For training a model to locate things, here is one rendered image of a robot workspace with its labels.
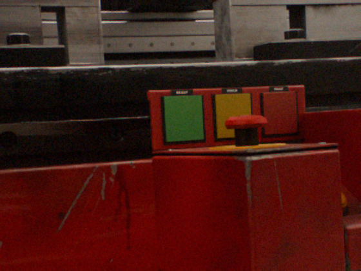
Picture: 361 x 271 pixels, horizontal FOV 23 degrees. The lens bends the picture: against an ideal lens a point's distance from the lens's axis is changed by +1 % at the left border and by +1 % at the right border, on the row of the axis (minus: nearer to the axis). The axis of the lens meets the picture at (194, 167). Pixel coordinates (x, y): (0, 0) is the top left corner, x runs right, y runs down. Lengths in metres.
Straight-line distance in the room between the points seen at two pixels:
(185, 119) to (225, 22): 0.34
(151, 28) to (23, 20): 0.35
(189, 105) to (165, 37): 0.54
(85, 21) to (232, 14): 0.20
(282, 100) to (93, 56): 0.28
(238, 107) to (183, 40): 0.52
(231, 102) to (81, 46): 0.28
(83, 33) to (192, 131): 0.29
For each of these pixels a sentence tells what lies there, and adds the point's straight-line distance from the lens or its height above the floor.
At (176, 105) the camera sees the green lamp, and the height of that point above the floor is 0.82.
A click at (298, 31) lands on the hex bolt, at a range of 1.18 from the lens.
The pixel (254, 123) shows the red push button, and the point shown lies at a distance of 0.80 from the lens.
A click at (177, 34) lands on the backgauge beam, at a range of 1.43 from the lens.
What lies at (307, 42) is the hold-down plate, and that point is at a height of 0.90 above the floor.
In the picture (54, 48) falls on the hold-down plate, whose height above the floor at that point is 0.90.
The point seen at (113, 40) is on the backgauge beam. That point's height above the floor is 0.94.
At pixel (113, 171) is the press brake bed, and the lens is 1.00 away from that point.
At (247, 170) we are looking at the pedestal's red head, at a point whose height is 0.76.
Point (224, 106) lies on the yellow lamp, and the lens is 0.91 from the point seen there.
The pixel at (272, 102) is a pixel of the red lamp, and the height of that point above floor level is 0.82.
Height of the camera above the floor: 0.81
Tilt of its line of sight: 3 degrees down
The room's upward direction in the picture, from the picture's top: 3 degrees counter-clockwise
